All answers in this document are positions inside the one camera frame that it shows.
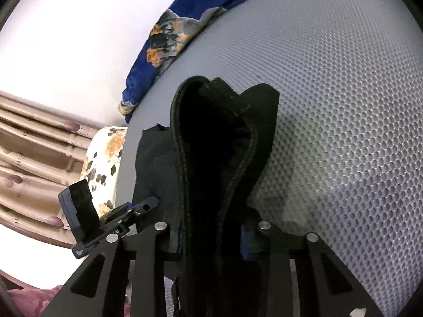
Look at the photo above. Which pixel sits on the pink cloth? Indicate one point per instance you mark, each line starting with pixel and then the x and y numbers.
pixel 29 299

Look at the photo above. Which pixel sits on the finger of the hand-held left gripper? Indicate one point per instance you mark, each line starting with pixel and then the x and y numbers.
pixel 147 204

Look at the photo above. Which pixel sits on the grey mesh mat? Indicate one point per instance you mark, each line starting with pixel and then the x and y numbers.
pixel 330 89

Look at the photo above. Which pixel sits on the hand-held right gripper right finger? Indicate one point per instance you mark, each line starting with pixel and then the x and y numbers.
pixel 247 241

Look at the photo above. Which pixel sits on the blue printed blanket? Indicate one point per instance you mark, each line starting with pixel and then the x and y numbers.
pixel 145 66

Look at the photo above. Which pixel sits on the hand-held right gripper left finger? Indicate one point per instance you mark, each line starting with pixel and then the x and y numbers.
pixel 160 247

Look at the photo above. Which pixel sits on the black pants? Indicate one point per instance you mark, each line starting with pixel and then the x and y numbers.
pixel 211 138

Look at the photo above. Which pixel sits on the white floral cloth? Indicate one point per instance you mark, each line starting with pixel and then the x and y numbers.
pixel 102 158

